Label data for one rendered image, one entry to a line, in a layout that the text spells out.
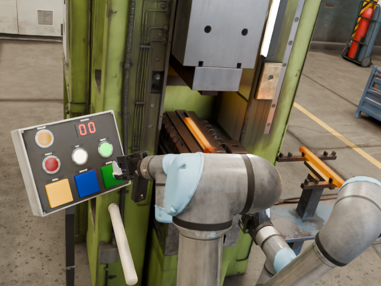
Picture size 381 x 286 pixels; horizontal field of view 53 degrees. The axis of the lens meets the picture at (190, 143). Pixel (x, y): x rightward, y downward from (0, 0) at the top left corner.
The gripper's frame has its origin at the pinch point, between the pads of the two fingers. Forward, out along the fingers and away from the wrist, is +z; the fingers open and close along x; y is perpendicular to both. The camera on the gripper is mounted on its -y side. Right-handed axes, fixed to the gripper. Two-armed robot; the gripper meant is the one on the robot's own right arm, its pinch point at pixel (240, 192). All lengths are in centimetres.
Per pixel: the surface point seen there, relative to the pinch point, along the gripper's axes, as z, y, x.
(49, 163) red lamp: 10, -10, -65
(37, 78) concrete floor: 390, 100, -76
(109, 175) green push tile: 13.9, -1.3, -45.1
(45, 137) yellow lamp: 14, -17, -66
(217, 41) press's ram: 31, -46, -5
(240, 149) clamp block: 33.3, 1.9, 16.6
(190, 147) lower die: 35.3, 0.9, -7.1
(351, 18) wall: 635, 25, 596
